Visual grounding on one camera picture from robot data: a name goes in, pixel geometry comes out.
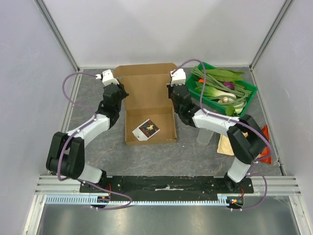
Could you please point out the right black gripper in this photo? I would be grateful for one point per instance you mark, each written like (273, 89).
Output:
(174, 91)

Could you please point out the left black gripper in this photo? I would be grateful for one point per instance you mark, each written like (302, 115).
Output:
(121, 87)

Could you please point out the brown cardboard box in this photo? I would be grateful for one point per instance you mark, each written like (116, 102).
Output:
(148, 99)

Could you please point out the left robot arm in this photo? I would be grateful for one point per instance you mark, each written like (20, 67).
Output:
(66, 155)

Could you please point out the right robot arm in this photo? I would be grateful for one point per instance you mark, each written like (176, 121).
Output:
(246, 137)

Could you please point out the clear plastic water bottle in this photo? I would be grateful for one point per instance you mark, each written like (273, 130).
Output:
(204, 136)

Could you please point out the white mushroom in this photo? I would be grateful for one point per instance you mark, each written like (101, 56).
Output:
(227, 100)

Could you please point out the green plastic tray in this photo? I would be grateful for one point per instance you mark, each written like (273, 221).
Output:
(190, 83)

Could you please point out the green leafy vegetables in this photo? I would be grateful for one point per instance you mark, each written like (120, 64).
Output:
(222, 75)

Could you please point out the red onion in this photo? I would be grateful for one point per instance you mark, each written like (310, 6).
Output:
(229, 85)

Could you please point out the green long beans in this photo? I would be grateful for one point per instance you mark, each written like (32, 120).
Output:
(239, 91)

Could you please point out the beige paper bag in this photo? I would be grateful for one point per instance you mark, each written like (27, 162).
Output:
(224, 146)

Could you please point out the red chip bag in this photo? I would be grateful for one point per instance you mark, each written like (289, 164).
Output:
(265, 155)

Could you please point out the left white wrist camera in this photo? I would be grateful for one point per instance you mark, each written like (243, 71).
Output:
(107, 78)

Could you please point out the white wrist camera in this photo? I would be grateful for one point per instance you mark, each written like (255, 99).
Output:
(107, 78)
(178, 77)

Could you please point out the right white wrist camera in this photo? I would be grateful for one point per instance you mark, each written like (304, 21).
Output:
(178, 77)

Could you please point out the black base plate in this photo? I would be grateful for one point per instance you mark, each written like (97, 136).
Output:
(175, 187)

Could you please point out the white slotted cable duct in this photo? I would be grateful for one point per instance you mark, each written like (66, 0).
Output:
(97, 200)

